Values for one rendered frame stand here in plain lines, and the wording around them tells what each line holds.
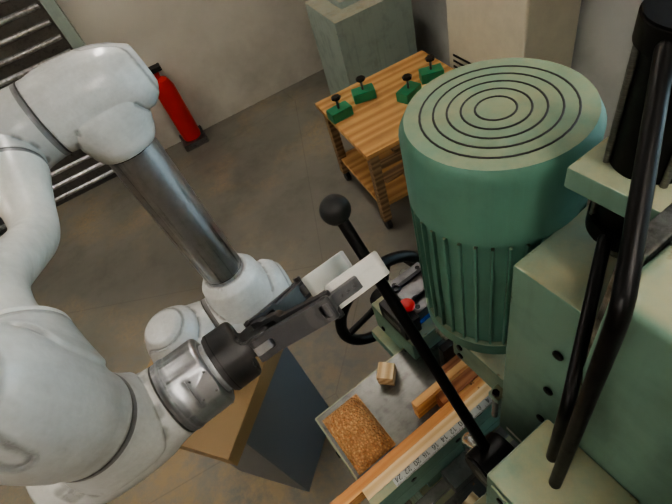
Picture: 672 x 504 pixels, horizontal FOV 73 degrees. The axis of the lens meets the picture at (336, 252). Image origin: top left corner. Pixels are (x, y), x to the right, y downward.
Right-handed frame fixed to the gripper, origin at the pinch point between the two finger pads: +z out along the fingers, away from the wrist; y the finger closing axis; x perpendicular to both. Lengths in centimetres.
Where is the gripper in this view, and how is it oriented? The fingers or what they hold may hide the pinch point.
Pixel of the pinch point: (355, 265)
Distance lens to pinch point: 56.2
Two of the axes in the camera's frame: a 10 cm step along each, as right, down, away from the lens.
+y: 2.5, 0.1, -9.7
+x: -5.5, -8.2, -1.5
